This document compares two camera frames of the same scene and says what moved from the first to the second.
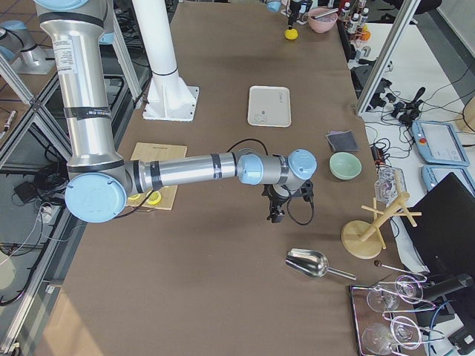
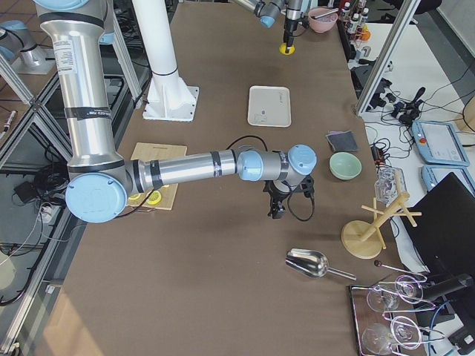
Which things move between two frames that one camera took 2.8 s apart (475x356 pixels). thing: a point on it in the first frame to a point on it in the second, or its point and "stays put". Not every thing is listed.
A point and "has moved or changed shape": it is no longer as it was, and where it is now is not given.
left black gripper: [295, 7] to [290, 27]
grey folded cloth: [342, 141] stays put
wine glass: [408, 288] stays put
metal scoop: [313, 263] stays put
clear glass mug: [389, 185] stays put
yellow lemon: [291, 34] has moved or changed shape
